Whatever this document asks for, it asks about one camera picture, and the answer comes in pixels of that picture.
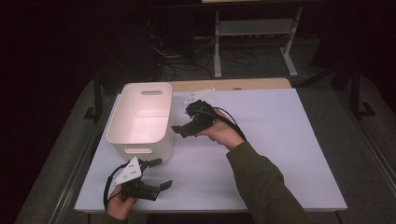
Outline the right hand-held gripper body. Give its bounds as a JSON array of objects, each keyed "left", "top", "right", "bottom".
[{"left": 181, "top": 88, "right": 217, "bottom": 138}]

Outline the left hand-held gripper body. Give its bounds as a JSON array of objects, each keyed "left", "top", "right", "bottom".
[{"left": 111, "top": 157, "right": 162, "bottom": 203}]

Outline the white plastic bin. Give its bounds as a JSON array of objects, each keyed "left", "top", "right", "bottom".
[{"left": 106, "top": 81, "right": 176, "bottom": 163}]

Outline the person's right hand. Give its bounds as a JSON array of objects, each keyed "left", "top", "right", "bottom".
[{"left": 195, "top": 108, "right": 246, "bottom": 151}]

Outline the person's left hand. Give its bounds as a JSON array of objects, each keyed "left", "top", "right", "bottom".
[{"left": 106, "top": 186, "right": 138, "bottom": 221}]

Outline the wooden table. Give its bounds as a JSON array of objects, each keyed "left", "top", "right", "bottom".
[{"left": 170, "top": 77, "right": 292, "bottom": 93}]

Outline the black metal stand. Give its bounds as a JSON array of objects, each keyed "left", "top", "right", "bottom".
[
  {"left": 83, "top": 69, "right": 106, "bottom": 123},
  {"left": 349, "top": 60, "right": 376, "bottom": 119}
]

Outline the white metal stand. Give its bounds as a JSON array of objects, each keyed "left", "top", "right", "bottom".
[{"left": 212, "top": 6, "right": 304, "bottom": 79}]

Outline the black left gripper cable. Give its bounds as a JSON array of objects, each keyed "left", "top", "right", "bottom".
[{"left": 103, "top": 163, "right": 125, "bottom": 210}]

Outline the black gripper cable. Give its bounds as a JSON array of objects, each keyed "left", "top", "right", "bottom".
[
  {"left": 103, "top": 163, "right": 125, "bottom": 210},
  {"left": 205, "top": 106, "right": 248, "bottom": 142}
]

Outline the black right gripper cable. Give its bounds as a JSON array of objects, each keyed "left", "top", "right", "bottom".
[{"left": 205, "top": 106, "right": 248, "bottom": 142}]

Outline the tangle of black floor cables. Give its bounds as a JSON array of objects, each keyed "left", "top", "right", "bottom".
[{"left": 148, "top": 33, "right": 260, "bottom": 82}]

